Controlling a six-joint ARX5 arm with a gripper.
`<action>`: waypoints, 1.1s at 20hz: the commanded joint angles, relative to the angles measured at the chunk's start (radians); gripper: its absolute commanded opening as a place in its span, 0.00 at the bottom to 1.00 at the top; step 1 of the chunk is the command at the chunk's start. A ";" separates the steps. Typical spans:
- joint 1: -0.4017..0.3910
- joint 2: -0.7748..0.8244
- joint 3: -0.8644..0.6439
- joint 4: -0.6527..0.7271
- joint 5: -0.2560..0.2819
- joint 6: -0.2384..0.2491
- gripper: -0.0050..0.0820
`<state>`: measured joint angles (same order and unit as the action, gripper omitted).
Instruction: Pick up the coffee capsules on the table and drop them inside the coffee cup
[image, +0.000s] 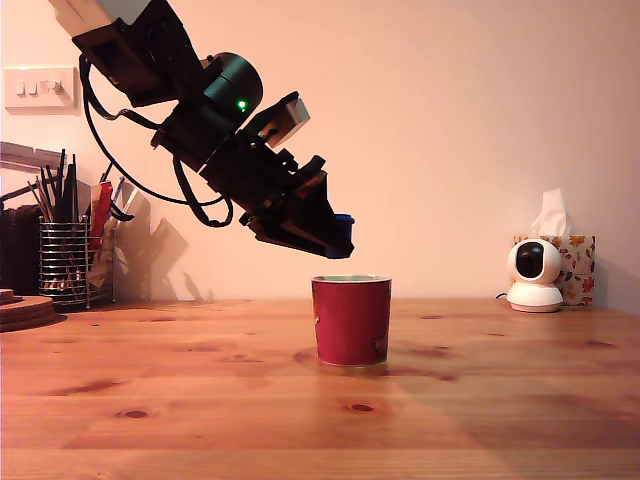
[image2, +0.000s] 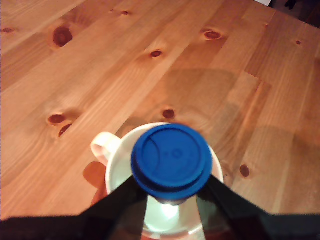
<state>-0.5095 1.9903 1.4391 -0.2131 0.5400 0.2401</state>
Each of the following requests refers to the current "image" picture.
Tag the blue coffee capsule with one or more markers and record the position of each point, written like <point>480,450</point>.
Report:
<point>346,225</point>

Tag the red mug with cartoon print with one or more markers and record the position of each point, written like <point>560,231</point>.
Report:
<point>352,320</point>

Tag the white paper sachet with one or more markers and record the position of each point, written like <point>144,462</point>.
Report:
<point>129,200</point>

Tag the red and white sachet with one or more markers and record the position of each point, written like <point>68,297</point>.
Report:
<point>102,205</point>

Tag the white tissue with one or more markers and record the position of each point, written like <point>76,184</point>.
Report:
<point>550,215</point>

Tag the dark thin rod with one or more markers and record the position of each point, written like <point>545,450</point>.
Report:
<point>17,196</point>

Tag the dark brown container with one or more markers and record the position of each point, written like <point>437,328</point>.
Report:
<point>20,250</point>

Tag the round cork trivet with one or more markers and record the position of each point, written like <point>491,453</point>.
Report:
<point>25,314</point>
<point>25,301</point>

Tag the leaf print tissue box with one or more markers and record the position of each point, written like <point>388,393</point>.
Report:
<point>580,270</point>

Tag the small cork coaster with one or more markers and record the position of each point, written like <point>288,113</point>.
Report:
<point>10,295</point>

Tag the small white round camera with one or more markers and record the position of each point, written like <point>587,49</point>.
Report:
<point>535,280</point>

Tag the white wall shelf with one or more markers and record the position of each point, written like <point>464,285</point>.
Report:
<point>25,154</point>

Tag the white light switch plate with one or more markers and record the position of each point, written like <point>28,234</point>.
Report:
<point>40,90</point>

